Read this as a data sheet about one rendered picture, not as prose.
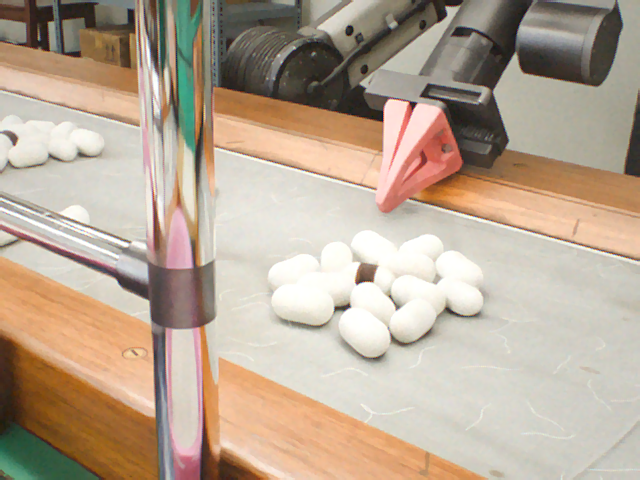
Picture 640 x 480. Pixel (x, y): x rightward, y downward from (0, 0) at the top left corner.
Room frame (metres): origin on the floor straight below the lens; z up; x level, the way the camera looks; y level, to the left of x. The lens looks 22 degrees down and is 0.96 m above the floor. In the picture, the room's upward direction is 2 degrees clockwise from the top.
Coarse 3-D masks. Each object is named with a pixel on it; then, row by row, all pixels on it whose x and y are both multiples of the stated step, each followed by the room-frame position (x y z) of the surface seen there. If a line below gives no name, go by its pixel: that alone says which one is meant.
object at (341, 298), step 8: (312, 272) 0.45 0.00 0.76; (320, 272) 0.45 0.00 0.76; (328, 272) 0.45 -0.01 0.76; (336, 272) 0.45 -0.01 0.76; (304, 280) 0.45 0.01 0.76; (312, 280) 0.45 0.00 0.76; (320, 280) 0.45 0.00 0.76; (328, 280) 0.45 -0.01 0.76; (336, 280) 0.45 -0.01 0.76; (344, 280) 0.45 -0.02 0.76; (352, 280) 0.45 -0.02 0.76; (320, 288) 0.44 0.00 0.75; (328, 288) 0.44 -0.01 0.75; (336, 288) 0.44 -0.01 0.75; (344, 288) 0.44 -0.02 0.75; (352, 288) 0.45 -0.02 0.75; (336, 296) 0.44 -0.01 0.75; (344, 296) 0.44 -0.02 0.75; (336, 304) 0.44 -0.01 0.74; (344, 304) 0.45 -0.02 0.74
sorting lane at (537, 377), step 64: (128, 128) 0.83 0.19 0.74; (64, 192) 0.64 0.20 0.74; (128, 192) 0.64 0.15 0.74; (256, 192) 0.65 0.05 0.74; (320, 192) 0.65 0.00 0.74; (256, 256) 0.52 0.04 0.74; (320, 256) 0.52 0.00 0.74; (512, 256) 0.53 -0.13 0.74; (576, 256) 0.54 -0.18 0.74; (256, 320) 0.43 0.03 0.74; (448, 320) 0.44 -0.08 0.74; (512, 320) 0.44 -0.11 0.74; (576, 320) 0.44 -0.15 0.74; (320, 384) 0.36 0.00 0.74; (384, 384) 0.37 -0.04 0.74; (448, 384) 0.37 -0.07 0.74; (512, 384) 0.37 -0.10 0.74; (576, 384) 0.37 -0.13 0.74; (448, 448) 0.31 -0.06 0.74; (512, 448) 0.32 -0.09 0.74; (576, 448) 0.32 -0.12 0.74
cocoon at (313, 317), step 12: (288, 288) 0.43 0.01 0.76; (300, 288) 0.43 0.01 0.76; (312, 288) 0.43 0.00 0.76; (276, 300) 0.43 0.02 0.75; (288, 300) 0.42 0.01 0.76; (300, 300) 0.42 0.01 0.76; (312, 300) 0.42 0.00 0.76; (324, 300) 0.42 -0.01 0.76; (276, 312) 0.43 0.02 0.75; (288, 312) 0.42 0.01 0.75; (300, 312) 0.42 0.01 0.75; (312, 312) 0.42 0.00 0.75; (324, 312) 0.42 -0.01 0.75; (312, 324) 0.42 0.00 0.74
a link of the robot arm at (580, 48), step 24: (552, 0) 0.67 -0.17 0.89; (576, 0) 0.66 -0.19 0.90; (600, 0) 0.65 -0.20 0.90; (528, 24) 0.65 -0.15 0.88; (552, 24) 0.64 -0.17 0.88; (576, 24) 0.64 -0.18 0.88; (600, 24) 0.63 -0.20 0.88; (528, 48) 0.65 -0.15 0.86; (552, 48) 0.64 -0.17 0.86; (576, 48) 0.63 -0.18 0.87; (600, 48) 0.64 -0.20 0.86; (528, 72) 0.66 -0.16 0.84; (552, 72) 0.65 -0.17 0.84; (576, 72) 0.63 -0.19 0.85; (600, 72) 0.64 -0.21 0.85
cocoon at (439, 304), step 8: (400, 280) 0.45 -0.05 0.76; (408, 280) 0.45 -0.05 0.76; (416, 280) 0.45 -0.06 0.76; (392, 288) 0.45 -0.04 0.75; (400, 288) 0.45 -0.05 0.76; (408, 288) 0.44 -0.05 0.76; (416, 288) 0.44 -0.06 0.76; (424, 288) 0.44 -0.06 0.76; (432, 288) 0.44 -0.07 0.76; (440, 288) 0.44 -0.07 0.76; (392, 296) 0.45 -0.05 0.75; (400, 296) 0.44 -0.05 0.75; (408, 296) 0.44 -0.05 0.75; (416, 296) 0.44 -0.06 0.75; (424, 296) 0.43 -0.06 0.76; (432, 296) 0.43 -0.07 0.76; (440, 296) 0.44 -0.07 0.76; (400, 304) 0.44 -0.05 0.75; (432, 304) 0.43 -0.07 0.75; (440, 304) 0.43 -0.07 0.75; (440, 312) 0.44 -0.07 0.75
